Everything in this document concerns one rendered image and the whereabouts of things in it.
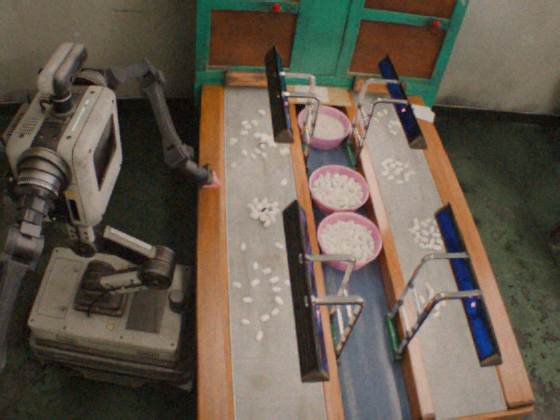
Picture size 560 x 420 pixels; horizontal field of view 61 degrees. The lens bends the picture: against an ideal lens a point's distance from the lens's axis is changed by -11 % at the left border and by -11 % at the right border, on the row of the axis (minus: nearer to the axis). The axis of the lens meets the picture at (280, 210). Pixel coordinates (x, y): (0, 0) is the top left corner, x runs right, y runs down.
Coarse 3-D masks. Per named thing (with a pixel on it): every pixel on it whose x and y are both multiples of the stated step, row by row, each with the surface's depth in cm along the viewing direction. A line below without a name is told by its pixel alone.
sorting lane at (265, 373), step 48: (240, 96) 270; (240, 144) 245; (288, 144) 248; (240, 192) 225; (288, 192) 228; (240, 240) 208; (240, 288) 193; (288, 288) 196; (240, 336) 180; (288, 336) 182; (240, 384) 168; (288, 384) 170
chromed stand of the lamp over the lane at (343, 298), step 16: (304, 256) 159; (320, 256) 159; (336, 256) 160; (352, 256) 161; (352, 272) 166; (320, 304) 149; (336, 304) 150; (352, 304) 150; (352, 320) 160; (336, 336) 187; (336, 352) 177
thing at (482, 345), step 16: (448, 208) 181; (448, 224) 179; (448, 240) 176; (464, 272) 166; (464, 288) 163; (480, 288) 161; (464, 304) 161; (480, 304) 156; (480, 320) 153; (480, 336) 151; (480, 352) 149; (496, 352) 144
